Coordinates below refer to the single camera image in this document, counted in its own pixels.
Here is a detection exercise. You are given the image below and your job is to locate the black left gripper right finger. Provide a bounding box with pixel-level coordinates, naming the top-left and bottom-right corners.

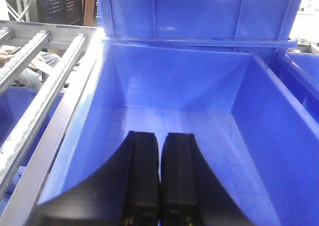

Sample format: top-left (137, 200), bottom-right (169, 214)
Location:
top-left (160, 133), bottom-right (253, 226)

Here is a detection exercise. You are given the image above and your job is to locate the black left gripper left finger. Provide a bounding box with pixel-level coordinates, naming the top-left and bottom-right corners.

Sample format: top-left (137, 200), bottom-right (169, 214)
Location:
top-left (26, 131), bottom-right (160, 226)

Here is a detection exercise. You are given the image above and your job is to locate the blue plastic bin left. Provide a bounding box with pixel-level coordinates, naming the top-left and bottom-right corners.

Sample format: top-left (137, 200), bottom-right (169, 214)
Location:
top-left (38, 43), bottom-right (319, 226)

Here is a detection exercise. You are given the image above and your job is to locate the blue plastic bin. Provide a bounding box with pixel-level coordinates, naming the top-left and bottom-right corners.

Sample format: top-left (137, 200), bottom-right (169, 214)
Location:
top-left (272, 52), bottom-right (319, 121)
top-left (38, 43), bottom-right (319, 226)

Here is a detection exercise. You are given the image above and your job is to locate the seated person in jeans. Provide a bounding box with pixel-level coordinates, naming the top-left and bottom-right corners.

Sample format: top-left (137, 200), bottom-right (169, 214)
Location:
top-left (0, 45), bottom-right (60, 89)

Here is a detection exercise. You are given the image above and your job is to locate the blue plastic bin right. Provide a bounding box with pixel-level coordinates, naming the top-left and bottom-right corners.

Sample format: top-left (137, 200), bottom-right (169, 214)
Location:
top-left (272, 52), bottom-right (319, 121)

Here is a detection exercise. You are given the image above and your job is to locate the stacked blue bin upper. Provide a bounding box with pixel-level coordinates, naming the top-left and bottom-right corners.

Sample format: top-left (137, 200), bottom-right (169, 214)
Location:
top-left (98, 0), bottom-right (302, 40)

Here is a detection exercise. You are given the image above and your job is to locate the black perforated panel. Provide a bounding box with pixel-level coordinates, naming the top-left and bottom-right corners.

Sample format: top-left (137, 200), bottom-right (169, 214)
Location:
top-left (36, 0), bottom-right (83, 25)

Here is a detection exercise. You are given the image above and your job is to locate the white metal stand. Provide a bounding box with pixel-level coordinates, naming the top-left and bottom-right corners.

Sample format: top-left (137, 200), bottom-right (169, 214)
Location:
top-left (6, 0), bottom-right (36, 22)

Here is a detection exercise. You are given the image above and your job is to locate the white roller conveyor rail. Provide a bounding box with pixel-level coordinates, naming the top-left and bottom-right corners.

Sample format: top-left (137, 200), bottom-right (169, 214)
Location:
top-left (0, 33), bottom-right (87, 194)

